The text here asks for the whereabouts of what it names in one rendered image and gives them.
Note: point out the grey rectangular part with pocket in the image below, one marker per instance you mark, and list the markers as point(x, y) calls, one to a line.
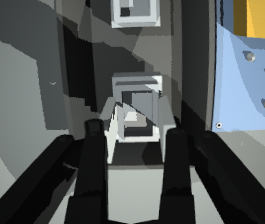
point(137, 110)
point(127, 13)

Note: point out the yellow rectangular block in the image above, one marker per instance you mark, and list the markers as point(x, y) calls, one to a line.
point(249, 18)

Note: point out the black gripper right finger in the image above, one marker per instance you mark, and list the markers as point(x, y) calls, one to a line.
point(235, 192)

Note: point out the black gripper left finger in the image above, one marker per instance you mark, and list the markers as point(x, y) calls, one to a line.
point(35, 196)

